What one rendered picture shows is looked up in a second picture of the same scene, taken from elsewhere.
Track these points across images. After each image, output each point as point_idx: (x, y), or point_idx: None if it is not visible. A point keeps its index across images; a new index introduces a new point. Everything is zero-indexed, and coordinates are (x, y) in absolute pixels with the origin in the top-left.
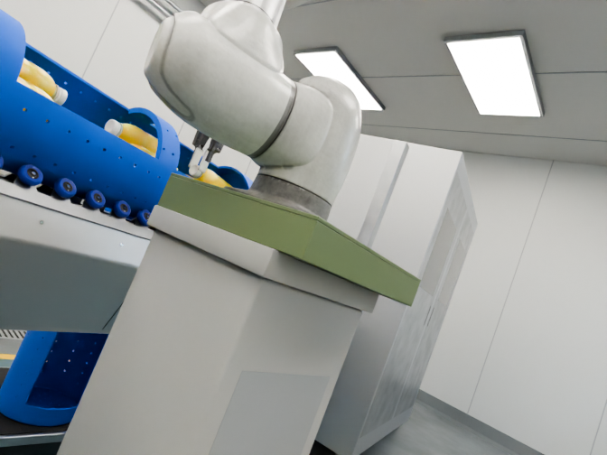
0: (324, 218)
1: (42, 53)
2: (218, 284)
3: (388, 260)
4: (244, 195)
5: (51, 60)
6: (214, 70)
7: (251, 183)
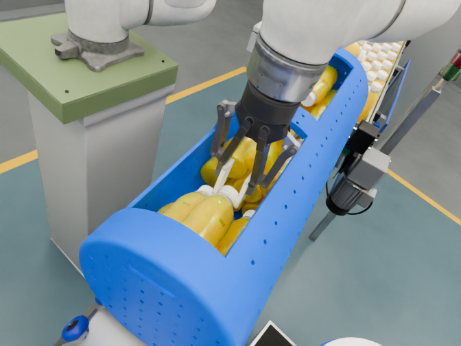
0: None
1: (345, 80)
2: None
3: (36, 17)
4: (130, 29)
5: (342, 84)
6: None
7: (121, 222)
